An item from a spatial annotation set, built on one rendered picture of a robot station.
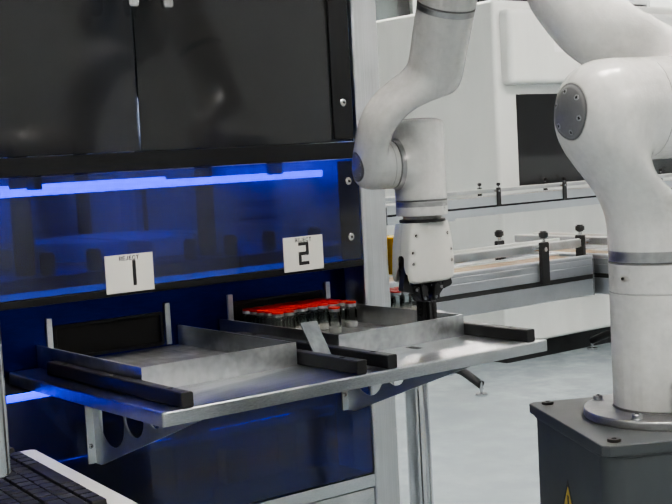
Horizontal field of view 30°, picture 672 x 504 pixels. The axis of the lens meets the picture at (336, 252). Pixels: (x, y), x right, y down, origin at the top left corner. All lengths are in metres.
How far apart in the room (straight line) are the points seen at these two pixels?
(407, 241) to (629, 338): 0.60
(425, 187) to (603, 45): 0.52
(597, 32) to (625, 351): 0.39
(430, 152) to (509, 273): 0.72
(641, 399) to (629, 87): 0.36
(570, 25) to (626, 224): 0.27
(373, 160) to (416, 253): 0.17
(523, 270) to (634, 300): 1.23
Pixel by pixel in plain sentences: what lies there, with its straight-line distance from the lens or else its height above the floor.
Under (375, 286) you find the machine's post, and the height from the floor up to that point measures 0.94.
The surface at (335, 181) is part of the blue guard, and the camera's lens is 2.23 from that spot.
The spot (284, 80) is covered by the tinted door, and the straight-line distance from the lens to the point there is 2.18.
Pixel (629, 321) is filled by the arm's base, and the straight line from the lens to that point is 1.50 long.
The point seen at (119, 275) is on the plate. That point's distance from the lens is 2.00.
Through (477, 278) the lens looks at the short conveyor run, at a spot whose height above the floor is 0.92.
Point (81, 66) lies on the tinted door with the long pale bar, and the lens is 1.99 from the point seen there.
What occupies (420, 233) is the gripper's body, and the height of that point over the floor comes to 1.06.
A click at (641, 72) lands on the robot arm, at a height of 1.26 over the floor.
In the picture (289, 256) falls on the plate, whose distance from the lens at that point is 2.17.
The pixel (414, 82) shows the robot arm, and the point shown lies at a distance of 1.95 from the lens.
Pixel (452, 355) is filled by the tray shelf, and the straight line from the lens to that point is 1.89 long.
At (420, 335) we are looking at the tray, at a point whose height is 0.89.
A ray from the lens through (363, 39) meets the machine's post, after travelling 2.29.
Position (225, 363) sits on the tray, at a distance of 1.80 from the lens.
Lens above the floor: 1.19
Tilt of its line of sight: 5 degrees down
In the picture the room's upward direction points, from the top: 3 degrees counter-clockwise
